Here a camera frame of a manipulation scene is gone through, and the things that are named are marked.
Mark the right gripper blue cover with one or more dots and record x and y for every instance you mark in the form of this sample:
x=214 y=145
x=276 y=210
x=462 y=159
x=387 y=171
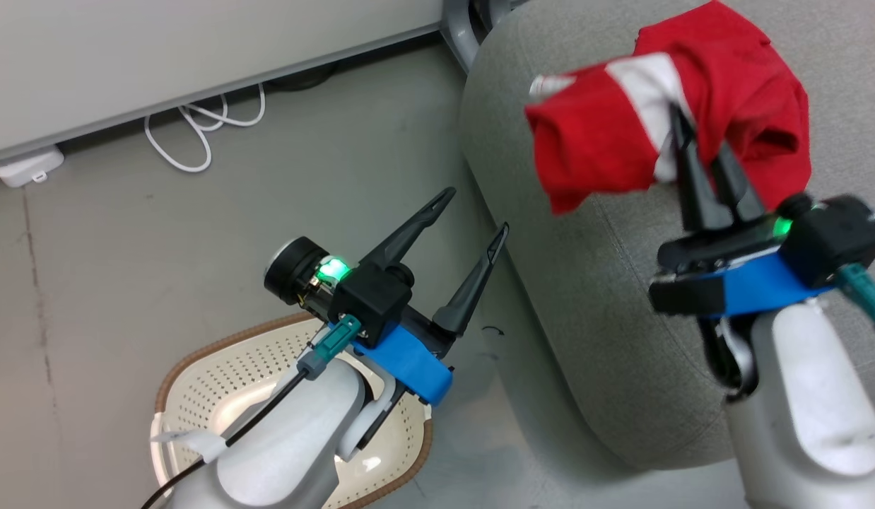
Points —
x=734 y=279

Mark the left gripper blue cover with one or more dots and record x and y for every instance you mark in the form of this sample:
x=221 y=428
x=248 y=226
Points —
x=416 y=360

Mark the red and white garment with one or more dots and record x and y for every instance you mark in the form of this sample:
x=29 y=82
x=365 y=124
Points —
x=600 y=141

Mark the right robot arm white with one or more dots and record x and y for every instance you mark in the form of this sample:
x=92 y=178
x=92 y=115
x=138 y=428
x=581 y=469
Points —
x=805 y=417

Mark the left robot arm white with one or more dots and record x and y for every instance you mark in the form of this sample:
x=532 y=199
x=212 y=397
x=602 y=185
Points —
x=289 y=445

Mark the grey fabric sofa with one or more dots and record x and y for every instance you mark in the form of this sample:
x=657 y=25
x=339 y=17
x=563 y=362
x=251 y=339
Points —
x=586 y=297

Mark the small black floor scrap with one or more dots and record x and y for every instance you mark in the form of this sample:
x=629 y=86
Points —
x=492 y=330

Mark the beige plastic laundry basket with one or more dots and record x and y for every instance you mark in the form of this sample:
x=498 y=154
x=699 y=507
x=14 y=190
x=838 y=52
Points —
x=218 y=375

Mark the wide white partition board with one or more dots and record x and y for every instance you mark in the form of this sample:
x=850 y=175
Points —
x=162 y=56

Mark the white power adapter box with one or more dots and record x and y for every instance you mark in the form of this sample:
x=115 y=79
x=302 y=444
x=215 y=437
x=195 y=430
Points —
x=27 y=167

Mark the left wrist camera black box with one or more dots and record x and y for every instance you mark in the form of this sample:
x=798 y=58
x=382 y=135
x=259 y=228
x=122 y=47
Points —
x=374 y=300

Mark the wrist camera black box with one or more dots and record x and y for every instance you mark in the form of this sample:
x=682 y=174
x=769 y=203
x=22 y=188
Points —
x=374 y=300
x=833 y=240

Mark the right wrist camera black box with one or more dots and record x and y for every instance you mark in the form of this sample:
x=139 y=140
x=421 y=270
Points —
x=833 y=240

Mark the left teal camera connector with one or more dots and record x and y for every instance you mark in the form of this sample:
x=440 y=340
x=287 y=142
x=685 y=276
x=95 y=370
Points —
x=331 y=346

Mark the teal camera connector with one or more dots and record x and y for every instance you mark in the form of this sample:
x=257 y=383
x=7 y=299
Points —
x=865 y=293
x=331 y=346

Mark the right teal camera connector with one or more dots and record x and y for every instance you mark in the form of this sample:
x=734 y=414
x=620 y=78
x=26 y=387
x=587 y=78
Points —
x=865 y=293

